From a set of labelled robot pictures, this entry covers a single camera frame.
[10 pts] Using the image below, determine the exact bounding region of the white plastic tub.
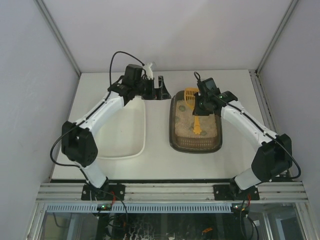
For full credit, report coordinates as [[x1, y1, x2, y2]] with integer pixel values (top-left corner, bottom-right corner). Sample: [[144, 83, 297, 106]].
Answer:
[[95, 97, 146, 160]]

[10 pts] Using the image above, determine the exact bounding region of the green clump upper left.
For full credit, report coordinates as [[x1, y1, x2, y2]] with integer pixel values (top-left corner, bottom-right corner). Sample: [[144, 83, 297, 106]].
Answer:
[[178, 105, 186, 112]]

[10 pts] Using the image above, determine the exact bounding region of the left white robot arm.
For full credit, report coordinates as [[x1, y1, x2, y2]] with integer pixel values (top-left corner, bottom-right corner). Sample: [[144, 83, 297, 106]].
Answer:
[[61, 63, 171, 190]]

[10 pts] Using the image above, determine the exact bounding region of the aluminium mounting rail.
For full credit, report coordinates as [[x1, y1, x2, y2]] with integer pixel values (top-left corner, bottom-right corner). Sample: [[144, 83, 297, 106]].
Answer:
[[36, 182, 308, 203]]

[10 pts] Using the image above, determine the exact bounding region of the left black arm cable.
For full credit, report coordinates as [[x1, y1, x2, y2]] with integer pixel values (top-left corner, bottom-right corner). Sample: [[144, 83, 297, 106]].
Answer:
[[49, 50, 146, 168]]

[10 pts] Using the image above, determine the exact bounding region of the grey slotted cable duct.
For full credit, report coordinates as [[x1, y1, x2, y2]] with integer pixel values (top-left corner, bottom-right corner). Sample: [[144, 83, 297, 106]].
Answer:
[[46, 202, 232, 214]]

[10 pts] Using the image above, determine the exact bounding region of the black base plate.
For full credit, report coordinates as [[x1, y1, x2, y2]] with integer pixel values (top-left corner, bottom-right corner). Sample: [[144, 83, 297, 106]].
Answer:
[[81, 183, 126, 201], [213, 184, 260, 201]]

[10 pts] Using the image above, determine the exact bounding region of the aluminium frame post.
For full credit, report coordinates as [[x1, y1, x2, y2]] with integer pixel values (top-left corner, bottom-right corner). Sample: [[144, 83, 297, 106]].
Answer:
[[255, 0, 300, 75], [33, 0, 82, 78]]

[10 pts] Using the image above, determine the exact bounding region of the right side aluminium rail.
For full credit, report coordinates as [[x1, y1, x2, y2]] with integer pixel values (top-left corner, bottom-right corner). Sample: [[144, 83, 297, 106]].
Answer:
[[248, 70, 291, 178]]

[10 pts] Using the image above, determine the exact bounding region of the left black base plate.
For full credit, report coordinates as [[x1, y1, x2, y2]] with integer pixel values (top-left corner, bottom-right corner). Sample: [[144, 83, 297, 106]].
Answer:
[[81, 183, 126, 201]]

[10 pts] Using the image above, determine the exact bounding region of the left aluminium frame post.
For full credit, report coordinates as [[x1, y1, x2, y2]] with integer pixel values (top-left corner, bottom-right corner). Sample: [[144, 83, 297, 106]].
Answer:
[[33, 0, 82, 78]]

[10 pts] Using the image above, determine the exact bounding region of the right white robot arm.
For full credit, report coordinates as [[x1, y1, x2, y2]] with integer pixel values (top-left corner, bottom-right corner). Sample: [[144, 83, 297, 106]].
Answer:
[[193, 78, 294, 191]]

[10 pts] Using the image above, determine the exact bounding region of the dark brown litter box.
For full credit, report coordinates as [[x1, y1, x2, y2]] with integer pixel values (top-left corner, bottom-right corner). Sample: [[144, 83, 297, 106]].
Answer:
[[169, 87, 223, 154]]

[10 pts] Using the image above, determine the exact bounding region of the right aluminium frame post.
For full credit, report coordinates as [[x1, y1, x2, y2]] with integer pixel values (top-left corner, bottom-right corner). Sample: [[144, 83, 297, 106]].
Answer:
[[255, 0, 300, 75]]

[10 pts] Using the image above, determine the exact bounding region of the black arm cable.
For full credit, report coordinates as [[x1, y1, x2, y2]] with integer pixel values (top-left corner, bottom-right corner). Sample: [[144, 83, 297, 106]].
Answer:
[[49, 50, 146, 168], [193, 71, 302, 186]]

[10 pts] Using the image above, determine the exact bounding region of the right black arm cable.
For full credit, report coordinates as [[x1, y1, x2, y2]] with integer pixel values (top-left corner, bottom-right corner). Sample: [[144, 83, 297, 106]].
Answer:
[[193, 71, 302, 186]]

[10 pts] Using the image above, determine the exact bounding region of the yellow litter scoop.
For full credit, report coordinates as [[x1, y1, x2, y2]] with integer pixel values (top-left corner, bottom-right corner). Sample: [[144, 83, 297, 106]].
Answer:
[[184, 87, 202, 135]]

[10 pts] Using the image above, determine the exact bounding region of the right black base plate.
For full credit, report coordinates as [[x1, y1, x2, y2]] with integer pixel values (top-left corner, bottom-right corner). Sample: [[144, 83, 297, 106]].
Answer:
[[213, 184, 260, 201]]

